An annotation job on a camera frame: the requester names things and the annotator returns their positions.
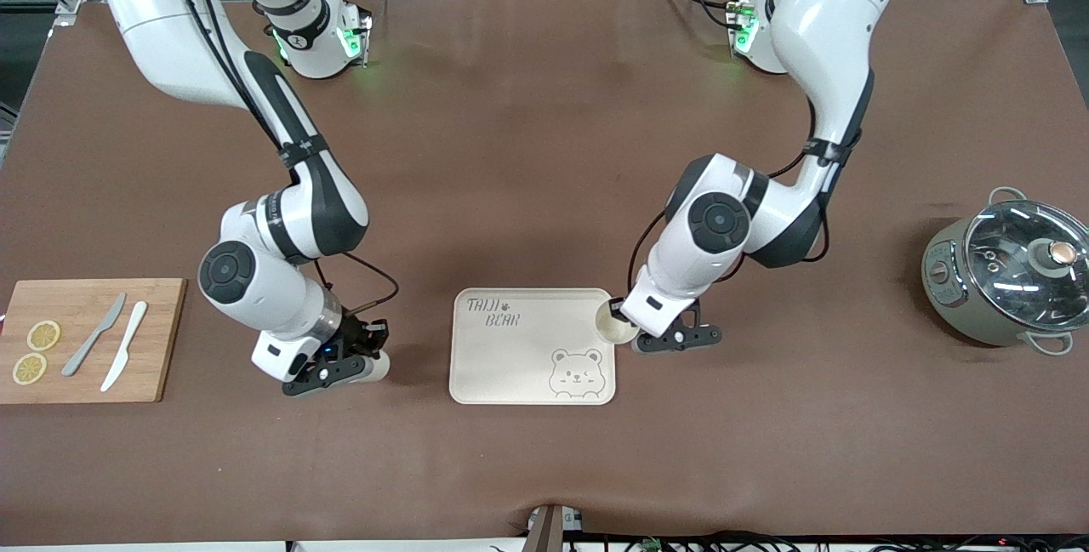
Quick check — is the cream bear print tray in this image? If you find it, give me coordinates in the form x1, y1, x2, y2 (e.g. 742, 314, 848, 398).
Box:
449, 287, 616, 407

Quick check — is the bamboo cutting board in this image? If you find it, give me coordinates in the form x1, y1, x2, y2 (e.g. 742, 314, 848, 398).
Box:
0, 278, 187, 405

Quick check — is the white plastic knife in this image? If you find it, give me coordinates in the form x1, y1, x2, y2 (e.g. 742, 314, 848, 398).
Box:
100, 301, 149, 393

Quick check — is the brown table cover mat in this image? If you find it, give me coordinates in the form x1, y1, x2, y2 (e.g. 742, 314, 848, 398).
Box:
0, 0, 1089, 546

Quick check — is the grey plastic knife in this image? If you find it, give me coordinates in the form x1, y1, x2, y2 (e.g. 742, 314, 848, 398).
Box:
61, 293, 128, 378

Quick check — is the gray electric cooking pot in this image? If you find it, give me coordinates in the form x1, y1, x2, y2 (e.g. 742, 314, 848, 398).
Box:
921, 186, 1089, 357

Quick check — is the glass pot lid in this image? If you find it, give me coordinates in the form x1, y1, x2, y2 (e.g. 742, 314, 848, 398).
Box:
964, 199, 1089, 333

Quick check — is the black right camera mount bracket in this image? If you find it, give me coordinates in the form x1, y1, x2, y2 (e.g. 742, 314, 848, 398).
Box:
282, 355, 379, 398

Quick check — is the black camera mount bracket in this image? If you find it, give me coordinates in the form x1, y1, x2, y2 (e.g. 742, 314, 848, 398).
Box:
282, 355, 379, 398
632, 299, 724, 355

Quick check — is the black left camera mount bracket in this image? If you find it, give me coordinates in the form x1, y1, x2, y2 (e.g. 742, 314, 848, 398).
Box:
632, 299, 724, 355

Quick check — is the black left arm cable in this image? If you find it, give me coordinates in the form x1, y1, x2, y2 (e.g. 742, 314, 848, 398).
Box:
627, 67, 852, 293

